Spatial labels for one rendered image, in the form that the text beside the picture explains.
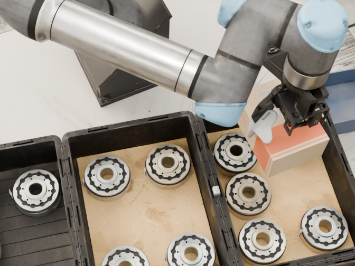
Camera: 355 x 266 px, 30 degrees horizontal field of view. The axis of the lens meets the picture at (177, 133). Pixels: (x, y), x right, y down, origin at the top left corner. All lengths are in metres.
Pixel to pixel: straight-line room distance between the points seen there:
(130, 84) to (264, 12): 0.78
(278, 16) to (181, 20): 0.93
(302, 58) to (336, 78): 0.80
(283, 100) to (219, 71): 0.18
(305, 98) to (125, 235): 0.56
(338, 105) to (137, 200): 0.64
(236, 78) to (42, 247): 0.65
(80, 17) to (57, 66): 0.79
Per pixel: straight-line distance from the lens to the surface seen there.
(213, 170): 1.42
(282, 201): 1.53
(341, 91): 1.85
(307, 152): 1.28
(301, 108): 1.14
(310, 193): 1.55
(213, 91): 1.03
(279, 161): 1.25
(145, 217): 1.48
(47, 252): 1.48
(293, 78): 1.09
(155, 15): 1.60
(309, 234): 1.48
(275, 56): 1.21
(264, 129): 1.22
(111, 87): 1.72
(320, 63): 1.04
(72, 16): 1.07
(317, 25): 0.99
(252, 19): 1.02
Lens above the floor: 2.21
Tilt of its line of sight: 61 degrees down
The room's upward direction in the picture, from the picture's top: 3 degrees clockwise
